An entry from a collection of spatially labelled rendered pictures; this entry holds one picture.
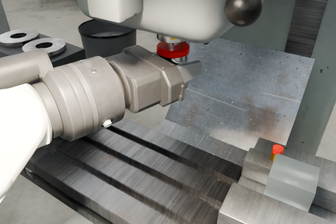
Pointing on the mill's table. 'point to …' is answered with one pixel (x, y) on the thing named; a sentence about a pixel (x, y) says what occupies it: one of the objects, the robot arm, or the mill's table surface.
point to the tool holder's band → (161, 47)
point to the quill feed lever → (246, 2)
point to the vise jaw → (261, 209)
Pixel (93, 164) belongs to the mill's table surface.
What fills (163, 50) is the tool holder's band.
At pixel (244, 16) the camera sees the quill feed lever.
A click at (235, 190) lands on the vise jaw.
